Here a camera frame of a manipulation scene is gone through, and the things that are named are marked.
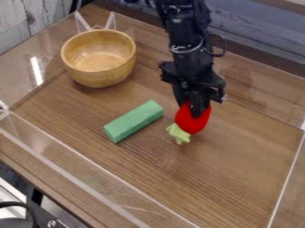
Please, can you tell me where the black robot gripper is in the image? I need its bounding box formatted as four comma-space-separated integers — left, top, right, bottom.
158, 48, 226, 118

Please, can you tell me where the red plush strawberry toy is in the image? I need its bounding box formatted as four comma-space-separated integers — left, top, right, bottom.
166, 102, 213, 144

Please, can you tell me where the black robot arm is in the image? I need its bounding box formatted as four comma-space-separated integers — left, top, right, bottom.
154, 0, 226, 118

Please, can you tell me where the green rectangular block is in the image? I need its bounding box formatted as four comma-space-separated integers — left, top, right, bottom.
103, 100, 163, 143

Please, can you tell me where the wooden bowl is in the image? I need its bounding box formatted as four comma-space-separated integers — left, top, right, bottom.
60, 29, 137, 88

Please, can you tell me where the clear acrylic tray wall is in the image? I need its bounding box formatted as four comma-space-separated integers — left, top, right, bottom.
0, 17, 305, 228

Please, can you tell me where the black table leg bracket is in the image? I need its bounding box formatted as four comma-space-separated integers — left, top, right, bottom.
27, 187, 68, 228

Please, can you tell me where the black cable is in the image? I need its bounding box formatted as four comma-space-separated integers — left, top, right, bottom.
0, 201, 40, 228

